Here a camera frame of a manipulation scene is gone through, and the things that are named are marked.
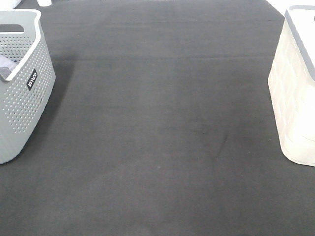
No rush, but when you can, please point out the grey-blue towel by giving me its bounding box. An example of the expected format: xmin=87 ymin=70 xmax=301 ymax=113
xmin=0 ymin=55 xmax=17 ymax=78

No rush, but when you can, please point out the grey perforated laundry basket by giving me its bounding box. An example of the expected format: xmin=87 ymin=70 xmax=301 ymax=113
xmin=0 ymin=9 xmax=56 ymax=163

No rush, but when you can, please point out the cream plastic basket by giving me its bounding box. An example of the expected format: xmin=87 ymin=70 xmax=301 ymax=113
xmin=268 ymin=4 xmax=315 ymax=166

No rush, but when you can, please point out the white cup at top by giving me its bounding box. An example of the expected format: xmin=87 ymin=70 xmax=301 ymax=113
xmin=37 ymin=0 xmax=52 ymax=7

